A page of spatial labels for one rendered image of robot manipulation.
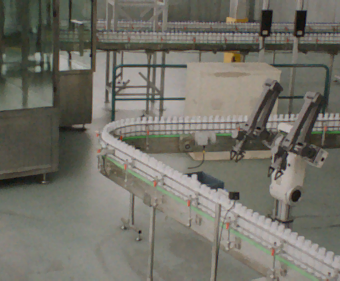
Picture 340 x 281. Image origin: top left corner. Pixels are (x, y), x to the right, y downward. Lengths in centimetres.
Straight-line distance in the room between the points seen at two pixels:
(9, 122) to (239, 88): 303
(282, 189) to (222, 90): 424
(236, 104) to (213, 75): 51
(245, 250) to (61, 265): 230
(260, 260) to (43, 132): 426
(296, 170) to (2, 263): 278
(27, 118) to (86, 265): 226
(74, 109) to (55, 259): 427
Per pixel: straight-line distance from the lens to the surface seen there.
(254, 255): 485
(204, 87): 953
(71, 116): 1078
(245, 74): 967
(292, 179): 548
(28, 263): 681
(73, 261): 683
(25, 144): 847
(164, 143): 713
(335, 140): 776
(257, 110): 551
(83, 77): 1074
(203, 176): 628
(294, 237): 459
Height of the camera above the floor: 289
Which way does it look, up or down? 16 degrees down
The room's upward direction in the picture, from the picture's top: 3 degrees clockwise
